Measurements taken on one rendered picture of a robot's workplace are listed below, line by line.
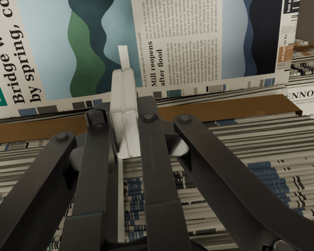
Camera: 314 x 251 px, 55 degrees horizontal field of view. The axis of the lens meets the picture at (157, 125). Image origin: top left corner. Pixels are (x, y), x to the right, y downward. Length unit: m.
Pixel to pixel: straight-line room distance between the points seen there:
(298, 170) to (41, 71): 0.26
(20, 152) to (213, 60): 0.21
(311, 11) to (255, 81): 1.00
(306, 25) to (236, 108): 1.04
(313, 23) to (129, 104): 1.23
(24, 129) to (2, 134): 0.02
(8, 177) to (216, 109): 0.21
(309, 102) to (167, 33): 0.45
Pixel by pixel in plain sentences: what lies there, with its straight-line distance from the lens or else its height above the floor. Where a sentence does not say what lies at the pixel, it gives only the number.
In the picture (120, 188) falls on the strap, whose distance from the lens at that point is 0.23.
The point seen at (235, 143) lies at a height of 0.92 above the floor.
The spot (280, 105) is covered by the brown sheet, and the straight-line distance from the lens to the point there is 0.35.
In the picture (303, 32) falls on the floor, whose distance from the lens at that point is 1.36.
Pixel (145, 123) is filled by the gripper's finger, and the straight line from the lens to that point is 0.15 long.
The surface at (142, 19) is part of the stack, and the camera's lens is 0.31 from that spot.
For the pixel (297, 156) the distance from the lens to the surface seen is 0.27.
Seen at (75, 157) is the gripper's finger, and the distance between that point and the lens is 0.16.
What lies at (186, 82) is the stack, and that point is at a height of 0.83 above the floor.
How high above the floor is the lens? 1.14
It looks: 59 degrees down
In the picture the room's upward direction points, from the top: 169 degrees clockwise
